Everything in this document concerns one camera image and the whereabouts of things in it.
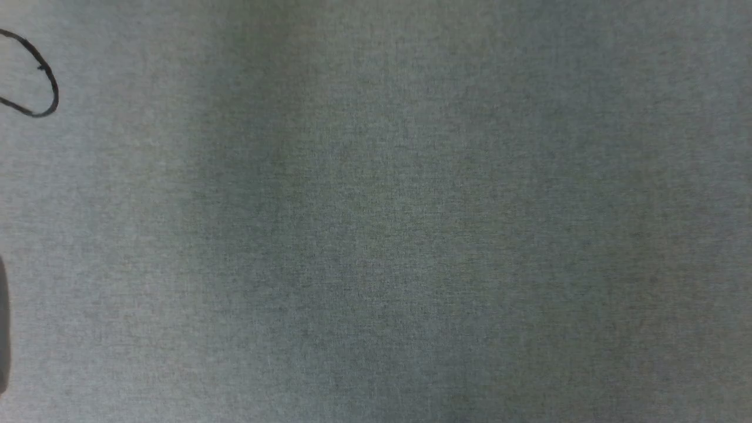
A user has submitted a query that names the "left black cable, teal plug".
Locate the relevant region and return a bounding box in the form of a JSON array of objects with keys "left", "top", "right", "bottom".
[{"left": 0, "top": 29, "right": 60, "bottom": 118}]

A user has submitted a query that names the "grey fabric sofa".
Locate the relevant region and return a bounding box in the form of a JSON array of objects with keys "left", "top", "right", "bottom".
[{"left": 0, "top": 0, "right": 752, "bottom": 423}]

